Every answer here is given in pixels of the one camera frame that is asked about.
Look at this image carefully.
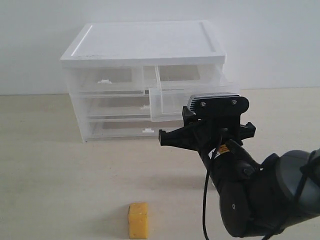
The white plastic drawer cabinet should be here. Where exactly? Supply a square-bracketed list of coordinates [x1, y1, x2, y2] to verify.
[60, 20, 226, 142]

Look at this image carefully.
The clear wide drawer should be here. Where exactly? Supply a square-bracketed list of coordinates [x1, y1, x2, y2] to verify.
[84, 120, 184, 141]
[79, 95, 151, 118]

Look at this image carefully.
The clear bottom wide drawer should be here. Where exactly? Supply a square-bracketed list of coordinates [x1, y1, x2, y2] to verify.
[84, 120, 184, 141]

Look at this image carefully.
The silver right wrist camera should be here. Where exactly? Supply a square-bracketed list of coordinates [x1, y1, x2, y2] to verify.
[187, 92, 250, 118]

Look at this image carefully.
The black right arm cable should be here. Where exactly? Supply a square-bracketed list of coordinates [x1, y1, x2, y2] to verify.
[201, 129, 320, 240]

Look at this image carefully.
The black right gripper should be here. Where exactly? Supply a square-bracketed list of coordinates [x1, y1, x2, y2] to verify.
[158, 106, 256, 175]

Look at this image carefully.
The yellow cheese block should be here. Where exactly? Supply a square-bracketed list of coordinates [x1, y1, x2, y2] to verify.
[127, 202, 149, 240]

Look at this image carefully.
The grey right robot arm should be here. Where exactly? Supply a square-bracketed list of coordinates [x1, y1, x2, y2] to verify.
[158, 107, 320, 240]

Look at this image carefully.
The clear middle wide drawer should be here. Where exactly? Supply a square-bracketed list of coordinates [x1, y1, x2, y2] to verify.
[79, 95, 151, 118]

